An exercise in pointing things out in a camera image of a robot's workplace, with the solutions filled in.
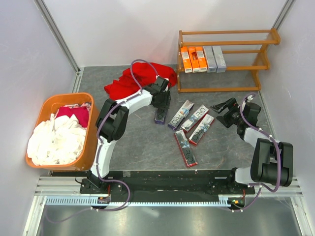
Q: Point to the orange toothpaste box top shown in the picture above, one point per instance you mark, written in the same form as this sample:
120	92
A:
201	59

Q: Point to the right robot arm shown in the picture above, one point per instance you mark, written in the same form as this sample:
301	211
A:
272	161

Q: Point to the magenta cloth in basket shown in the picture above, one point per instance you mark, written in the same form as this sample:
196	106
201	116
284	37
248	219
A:
81	113

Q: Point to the purple R&O box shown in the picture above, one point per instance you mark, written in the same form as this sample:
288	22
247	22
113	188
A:
180	115
160	116

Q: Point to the white cloth in basket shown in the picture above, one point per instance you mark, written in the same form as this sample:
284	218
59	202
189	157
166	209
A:
57	141

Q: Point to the red R&O box bottom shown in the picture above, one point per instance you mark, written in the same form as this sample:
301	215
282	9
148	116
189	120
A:
185	148

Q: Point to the silver toothpaste box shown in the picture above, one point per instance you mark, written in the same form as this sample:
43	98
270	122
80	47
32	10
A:
210	59
219	58

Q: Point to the red r&o box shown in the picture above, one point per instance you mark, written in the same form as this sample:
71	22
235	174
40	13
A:
201	129
185	148
194	118

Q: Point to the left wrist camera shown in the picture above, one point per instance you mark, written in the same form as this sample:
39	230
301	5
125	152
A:
168	85

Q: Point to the orange toothpaste box windowed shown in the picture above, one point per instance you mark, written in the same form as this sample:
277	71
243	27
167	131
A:
193	59

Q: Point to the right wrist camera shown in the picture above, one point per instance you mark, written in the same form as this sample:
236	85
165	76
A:
250	97

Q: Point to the orange plastic basket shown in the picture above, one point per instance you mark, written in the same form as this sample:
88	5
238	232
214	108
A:
52	105

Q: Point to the grey cable duct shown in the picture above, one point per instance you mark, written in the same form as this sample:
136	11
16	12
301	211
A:
98	201

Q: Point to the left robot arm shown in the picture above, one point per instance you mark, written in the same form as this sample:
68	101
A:
111	125

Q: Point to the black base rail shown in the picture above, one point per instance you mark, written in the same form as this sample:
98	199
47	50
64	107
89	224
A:
174	185

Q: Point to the red cloth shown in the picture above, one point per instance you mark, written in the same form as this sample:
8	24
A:
125	85

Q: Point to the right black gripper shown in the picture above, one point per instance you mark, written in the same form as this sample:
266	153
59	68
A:
232	105

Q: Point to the wooden two-tier shelf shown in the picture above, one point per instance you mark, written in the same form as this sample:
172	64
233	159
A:
243	50

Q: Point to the orange toothpaste box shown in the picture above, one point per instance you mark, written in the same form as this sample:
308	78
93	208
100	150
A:
201	59
186	60

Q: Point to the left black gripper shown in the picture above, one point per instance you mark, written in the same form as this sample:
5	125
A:
166	103

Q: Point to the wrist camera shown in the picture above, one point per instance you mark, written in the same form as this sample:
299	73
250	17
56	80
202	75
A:
168	85
250	97

